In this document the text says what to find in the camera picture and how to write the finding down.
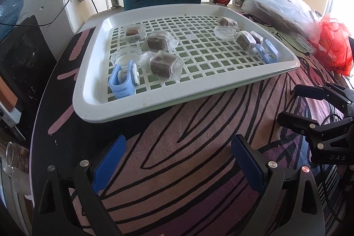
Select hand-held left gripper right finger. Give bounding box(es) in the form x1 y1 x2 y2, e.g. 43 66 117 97
231 134 325 236

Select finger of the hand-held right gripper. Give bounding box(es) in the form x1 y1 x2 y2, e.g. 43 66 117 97
277 111 354 148
293 83 354 108

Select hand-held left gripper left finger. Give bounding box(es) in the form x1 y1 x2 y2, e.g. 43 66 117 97
32 135 128 236

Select blue plastic clip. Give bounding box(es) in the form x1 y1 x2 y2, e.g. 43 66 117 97
255 39 279 64
108 60 139 100

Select white perforated plastic tray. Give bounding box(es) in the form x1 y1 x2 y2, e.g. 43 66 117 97
72 4 301 124

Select brown snack cube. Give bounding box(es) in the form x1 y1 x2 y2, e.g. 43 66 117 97
235 31 256 52
123 25 146 41
217 16 238 28
141 50 183 79
142 31 179 52
250 31 264 46

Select clear round plastic lid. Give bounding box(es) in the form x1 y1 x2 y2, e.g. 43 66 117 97
214 25 235 40
111 48 141 65

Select clear plastic packaging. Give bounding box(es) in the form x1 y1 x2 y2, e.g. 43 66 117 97
290 33 317 54

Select red plastic bag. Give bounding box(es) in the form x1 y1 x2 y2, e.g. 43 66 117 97
318 13 354 77

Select light green plastic tray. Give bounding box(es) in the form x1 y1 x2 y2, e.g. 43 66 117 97
108 17 301 112

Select clear plastic bag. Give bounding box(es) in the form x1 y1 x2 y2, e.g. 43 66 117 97
242 0 324 40

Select clear glass jar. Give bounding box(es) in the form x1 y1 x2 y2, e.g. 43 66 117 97
0 140 29 170

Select white power strip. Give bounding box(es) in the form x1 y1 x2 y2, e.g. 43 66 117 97
0 103 23 129

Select brown wooden box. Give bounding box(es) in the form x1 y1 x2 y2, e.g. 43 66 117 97
0 76 17 112

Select black water dispenser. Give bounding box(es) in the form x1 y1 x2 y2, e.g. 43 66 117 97
0 15 57 115

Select blue water jug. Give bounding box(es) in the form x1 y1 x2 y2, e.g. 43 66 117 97
0 0 24 37

